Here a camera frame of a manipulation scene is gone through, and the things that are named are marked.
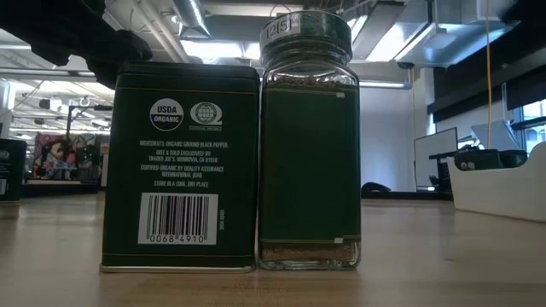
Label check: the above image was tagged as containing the colourful patterned banner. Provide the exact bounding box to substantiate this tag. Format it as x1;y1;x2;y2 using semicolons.
32;132;103;180

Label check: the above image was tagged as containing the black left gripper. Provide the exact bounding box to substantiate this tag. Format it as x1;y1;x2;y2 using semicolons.
0;0;154;89

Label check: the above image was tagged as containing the long tube ceiling light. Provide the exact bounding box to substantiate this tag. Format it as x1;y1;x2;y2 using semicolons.
359;79;413;90

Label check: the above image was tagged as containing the yellow hanging cord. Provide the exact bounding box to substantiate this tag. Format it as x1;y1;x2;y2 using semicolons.
485;0;493;149

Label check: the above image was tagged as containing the white plastic bin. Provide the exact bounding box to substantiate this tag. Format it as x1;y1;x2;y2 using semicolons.
445;142;546;224

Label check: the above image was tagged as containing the green-lid glass spice jar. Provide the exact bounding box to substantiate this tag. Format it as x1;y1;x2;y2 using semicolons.
257;10;363;272

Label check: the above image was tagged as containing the pale grey angled panel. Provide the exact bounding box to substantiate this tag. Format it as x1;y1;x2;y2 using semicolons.
471;119;520;150

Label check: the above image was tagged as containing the silver round air duct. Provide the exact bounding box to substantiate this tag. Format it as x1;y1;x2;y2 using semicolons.
170;0;213;39

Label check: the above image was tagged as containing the white board panel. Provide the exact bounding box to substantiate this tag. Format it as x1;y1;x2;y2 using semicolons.
413;126;460;189

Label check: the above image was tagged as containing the black side table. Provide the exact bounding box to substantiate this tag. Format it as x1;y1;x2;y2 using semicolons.
428;147;483;193

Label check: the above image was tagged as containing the bright ceiling light panel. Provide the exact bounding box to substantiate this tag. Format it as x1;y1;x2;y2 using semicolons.
181;39;262;61

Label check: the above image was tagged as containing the silver rectangular air duct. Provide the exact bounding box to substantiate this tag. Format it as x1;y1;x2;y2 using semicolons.
364;16;524;69

